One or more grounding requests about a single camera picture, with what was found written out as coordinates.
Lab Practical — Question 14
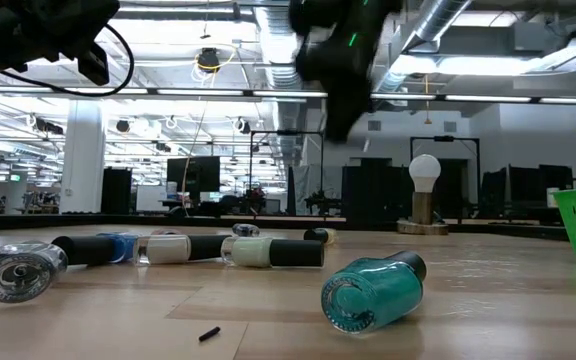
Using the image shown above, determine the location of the pale green nail polish bottle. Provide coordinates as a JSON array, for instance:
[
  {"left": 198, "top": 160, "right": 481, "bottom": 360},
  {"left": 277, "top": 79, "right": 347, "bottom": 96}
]
[{"left": 220, "top": 236, "right": 325, "bottom": 269}]

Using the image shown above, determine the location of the yellow hanging cord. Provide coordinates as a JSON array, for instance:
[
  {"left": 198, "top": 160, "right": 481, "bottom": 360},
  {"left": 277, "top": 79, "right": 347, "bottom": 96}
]
[{"left": 421, "top": 74, "right": 433, "bottom": 126}]

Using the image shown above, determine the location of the gray curtain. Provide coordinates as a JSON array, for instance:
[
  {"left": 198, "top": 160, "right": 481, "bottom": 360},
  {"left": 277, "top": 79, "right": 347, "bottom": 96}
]
[{"left": 295, "top": 164, "right": 344, "bottom": 216}]

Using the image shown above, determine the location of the black cabinet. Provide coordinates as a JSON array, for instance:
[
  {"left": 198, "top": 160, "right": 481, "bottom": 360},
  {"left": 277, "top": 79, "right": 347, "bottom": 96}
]
[{"left": 100, "top": 167, "right": 133, "bottom": 215}]

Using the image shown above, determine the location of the white bulb on wooden base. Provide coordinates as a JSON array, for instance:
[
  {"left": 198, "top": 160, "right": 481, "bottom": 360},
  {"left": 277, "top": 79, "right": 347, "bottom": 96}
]
[{"left": 396, "top": 153, "right": 449, "bottom": 236}]

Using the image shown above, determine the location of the long ceiling light strip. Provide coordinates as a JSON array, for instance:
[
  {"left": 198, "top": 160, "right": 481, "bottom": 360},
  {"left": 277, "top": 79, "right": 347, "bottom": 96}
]
[{"left": 0, "top": 87, "right": 576, "bottom": 106}]

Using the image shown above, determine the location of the small clear nail polish bottle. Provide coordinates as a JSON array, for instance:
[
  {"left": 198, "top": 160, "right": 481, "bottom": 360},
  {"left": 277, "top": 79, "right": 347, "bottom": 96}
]
[{"left": 231, "top": 223, "right": 261, "bottom": 238}]

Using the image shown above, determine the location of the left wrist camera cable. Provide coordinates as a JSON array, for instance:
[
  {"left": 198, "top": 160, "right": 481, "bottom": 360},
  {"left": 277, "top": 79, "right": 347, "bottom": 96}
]
[{"left": 0, "top": 23, "right": 135, "bottom": 99}]

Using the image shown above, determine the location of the black frame stand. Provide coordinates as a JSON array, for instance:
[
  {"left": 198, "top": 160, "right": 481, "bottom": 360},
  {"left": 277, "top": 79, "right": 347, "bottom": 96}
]
[
  {"left": 409, "top": 135, "right": 482, "bottom": 219},
  {"left": 249, "top": 129, "right": 326, "bottom": 217}
]

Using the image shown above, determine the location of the clear silver nail polish bottle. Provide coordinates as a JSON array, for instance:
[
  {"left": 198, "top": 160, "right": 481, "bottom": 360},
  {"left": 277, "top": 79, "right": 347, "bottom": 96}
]
[{"left": 0, "top": 241, "right": 69, "bottom": 304}]

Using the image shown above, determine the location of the ceiling device with yellow cable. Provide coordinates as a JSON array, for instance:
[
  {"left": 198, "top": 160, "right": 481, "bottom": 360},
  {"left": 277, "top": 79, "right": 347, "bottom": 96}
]
[{"left": 193, "top": 43, "right": 239, "bottom": 76}]

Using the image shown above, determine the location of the ribbed silver ceiling duct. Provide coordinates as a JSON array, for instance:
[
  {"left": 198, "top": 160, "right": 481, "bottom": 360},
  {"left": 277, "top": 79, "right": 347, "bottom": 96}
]
[{"left": 253, "top": 0, "right": 310, "bottom": 169}]

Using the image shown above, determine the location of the dark partition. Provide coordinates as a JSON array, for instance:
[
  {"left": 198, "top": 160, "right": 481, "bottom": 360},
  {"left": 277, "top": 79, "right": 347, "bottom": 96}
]
[{"left": 341, "top": 158, "right": 414, "bottom": 224}]

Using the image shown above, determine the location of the white pillar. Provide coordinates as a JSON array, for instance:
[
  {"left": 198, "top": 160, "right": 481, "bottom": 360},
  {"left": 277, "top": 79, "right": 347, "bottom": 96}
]
[{"left": 60, "top": 107, "right": 107, "bottom": 215}]

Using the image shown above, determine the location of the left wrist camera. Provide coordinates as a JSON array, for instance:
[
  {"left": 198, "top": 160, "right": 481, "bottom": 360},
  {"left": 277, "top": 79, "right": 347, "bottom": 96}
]
[{"left": 76, "top": 42, "right": 111, "bottom": 86}]

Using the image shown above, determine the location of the teal nail polish bottle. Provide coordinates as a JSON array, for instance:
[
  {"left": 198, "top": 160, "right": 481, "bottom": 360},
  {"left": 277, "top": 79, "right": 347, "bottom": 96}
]
[{"left": 320, "top": 250, "right": 428, "bottom": 335}]

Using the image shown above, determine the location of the black aluminium table frame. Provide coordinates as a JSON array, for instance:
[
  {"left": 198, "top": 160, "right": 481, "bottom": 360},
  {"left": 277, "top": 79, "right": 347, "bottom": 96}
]
[{"left": 0, "top": 213, "right": 569, "bottom": 242}]

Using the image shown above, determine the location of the small black stick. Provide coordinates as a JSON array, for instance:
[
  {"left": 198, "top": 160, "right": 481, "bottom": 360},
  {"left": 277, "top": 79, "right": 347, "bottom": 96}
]
[{"left": 198, "top": 326, "right": 222, "bottom": 344}]

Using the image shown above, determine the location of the blue nail polish bottle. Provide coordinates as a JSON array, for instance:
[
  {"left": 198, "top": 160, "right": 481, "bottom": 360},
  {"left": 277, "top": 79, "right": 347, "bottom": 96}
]
[{"left": 51, "top": 232, "right": 140, "bottom": 267}]

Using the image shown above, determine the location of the pale yellow nail polish bottle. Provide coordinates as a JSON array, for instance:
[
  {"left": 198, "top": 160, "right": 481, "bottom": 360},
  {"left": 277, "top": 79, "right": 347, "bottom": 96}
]
[{"left": 302, "top": 227, "right": 337, "bottom": 246}]

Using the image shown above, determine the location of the smooth silver ceiling duct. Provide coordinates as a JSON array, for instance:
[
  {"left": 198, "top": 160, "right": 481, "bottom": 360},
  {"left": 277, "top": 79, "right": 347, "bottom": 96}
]
[{"left": 370, "top": 0, "right": 474, "bottom": 96}]

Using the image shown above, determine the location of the white nail polish bottle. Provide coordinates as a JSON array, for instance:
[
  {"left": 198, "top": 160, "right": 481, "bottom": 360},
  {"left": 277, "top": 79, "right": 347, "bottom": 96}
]
[{"left": 133, "top": 233, "right": 233, "bottom": 266}]

